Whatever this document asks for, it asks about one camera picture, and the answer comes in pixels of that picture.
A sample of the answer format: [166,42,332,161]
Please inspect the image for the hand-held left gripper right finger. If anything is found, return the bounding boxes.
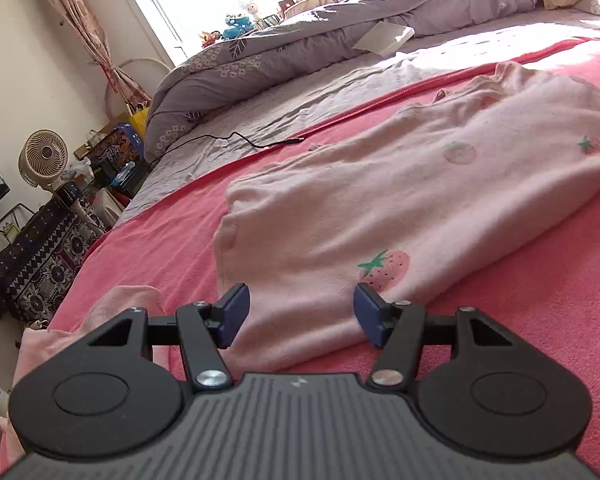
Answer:
[354,283,515,392]

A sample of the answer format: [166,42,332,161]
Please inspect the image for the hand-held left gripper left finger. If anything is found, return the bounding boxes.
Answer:
[85,283,251,394]

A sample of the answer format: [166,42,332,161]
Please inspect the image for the pink strawberry lettered shirt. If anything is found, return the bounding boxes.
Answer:
[0,285,170,473]

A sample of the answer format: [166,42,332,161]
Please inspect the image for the pink strawberry pants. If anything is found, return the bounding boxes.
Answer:
[214,60,600,376]

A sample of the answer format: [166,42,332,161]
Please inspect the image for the pink towel blanket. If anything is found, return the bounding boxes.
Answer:
[0,35,600,466]

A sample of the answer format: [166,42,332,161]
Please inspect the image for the colourful game box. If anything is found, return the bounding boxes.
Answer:
[82,127,148,186]

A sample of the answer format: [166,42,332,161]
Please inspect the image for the patterned cloth covered table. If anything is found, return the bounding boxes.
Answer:
[0,197,106,323]

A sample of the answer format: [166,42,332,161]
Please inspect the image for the yellow bag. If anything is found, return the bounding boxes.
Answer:
[127,107,153,136]

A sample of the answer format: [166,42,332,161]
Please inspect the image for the grey bed sheet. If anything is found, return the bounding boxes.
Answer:
[112,10,600,228]

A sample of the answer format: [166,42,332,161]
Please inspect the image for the cream standing fan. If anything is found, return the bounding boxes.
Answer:
[18,129,106,233]

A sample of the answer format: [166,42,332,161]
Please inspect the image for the pink hula hoop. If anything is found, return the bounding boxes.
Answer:
[102,57,173,128]

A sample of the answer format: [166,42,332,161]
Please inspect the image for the white flat box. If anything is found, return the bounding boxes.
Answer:
[354,20,416,57]

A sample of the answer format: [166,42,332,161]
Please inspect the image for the purple floral duvet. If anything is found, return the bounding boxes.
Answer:
[144,0,546,165]

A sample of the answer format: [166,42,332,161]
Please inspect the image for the blue plush toy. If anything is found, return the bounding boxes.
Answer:
[221,10,255,41]

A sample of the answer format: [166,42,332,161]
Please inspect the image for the pink floral curtain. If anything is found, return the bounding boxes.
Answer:
[40,0,153,108]

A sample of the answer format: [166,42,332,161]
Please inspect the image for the black cable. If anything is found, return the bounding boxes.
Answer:
[147,131,306,166]

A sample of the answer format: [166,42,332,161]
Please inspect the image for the black wire rack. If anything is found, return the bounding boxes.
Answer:
[0,203,35,254]

